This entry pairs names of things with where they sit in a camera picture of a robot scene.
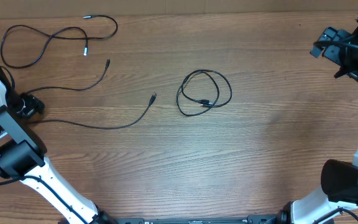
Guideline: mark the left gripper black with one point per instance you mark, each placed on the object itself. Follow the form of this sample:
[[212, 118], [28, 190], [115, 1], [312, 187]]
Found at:
[[32, 104]]

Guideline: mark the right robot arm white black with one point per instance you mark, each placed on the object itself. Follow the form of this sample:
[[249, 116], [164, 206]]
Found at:
[[337, 192]]

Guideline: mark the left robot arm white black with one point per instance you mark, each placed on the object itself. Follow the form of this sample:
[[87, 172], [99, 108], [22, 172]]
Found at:
[[23, 159]]

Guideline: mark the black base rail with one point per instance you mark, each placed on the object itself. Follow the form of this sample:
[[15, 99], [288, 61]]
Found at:
[[250, 219]]

